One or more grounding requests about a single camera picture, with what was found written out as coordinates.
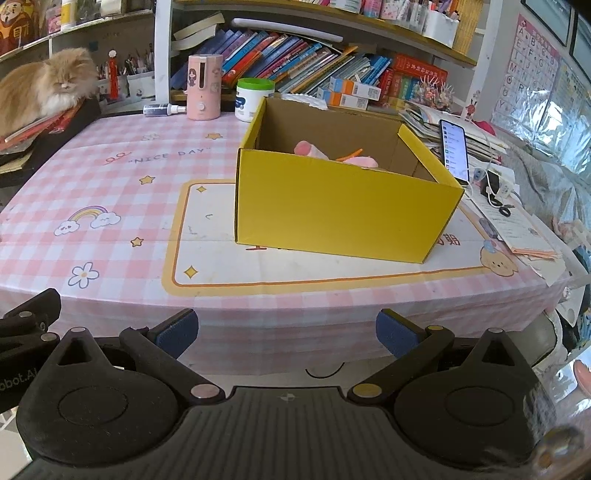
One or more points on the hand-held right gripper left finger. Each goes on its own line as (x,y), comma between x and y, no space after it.
(178,334)

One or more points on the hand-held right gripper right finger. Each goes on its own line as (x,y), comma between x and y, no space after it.
(397,333)

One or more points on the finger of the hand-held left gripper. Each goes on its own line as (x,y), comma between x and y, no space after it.
(32,314)

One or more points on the yellow cardboard box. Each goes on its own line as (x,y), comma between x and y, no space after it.
(341,207)

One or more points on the pink plush pig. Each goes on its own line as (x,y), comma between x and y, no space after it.
(362,161)

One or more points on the orange plastic strip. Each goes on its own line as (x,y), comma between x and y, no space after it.
(349,155)

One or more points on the round pink plush toy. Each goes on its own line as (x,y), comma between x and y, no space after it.
(311,150)

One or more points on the pink checked tablecloth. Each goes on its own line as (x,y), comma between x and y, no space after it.
(138,277)

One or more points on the loose pile of papers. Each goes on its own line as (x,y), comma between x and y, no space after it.
(526,240)

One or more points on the stack of red papers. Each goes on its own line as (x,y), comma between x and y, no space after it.
(41,124)

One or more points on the black smartphone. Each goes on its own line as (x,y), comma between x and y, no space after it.
(455,150)

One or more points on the stack of notebooks and papers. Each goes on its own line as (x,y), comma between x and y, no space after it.
(480,138)

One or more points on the small spray bottle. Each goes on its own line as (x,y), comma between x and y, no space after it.
(164,110)

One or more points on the fluffy orange white cat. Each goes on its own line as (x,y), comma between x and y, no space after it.
(46,87)

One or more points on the silver foil sheet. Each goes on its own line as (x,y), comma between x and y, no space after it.
(554,152)

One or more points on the orange blue white carton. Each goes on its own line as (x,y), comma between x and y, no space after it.
(344,99)
(358,87)

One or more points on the white jar green lid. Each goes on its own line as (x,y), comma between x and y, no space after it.
(251,101)

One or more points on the pink cylindrical appliance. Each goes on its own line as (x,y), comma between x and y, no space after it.
(204,90)

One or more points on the red tassel charm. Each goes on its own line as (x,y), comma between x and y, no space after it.
(113,78)

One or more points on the white scalloped paper tray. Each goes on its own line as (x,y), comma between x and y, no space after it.
(304,99)

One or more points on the red boxed book set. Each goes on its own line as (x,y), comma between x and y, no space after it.
(418,78)

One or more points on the white holder of brushes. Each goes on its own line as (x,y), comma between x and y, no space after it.
(138,81)

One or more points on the white bookshelf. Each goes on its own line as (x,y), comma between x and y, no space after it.
(161,55)

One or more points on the fortune god paper figure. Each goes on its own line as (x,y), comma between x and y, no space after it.
(16,25)

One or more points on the thick dark-cover book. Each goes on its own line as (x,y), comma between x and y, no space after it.
(194,41)
(201,25)

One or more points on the slanted row of colourful books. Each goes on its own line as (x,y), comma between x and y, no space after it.
(286,55)

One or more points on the white bottle yellow label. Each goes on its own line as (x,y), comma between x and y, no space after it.
(68,14)

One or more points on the white holders of coloured pens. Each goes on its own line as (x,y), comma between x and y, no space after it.
(438,25)

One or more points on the white flat folder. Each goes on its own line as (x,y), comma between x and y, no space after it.
(286,28)

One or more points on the black framed picture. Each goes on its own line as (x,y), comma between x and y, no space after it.
(582,34)
(547,21)

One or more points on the alphabet wall poster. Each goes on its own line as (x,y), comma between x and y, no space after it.
(526,74)

